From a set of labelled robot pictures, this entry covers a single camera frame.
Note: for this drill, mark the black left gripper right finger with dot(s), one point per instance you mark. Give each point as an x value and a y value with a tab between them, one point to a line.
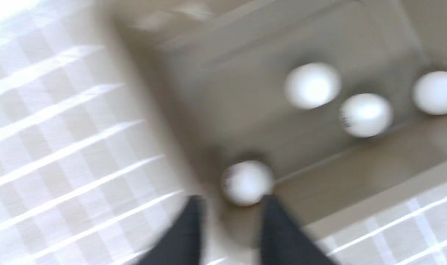
283	242

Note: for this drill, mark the white table-tennis ball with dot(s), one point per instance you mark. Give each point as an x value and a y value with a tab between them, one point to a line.
430	93
366	115

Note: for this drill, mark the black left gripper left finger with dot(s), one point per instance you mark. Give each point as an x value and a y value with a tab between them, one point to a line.
181	244

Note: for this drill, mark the grey checked tablecloth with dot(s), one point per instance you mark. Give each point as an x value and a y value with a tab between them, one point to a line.
91	173

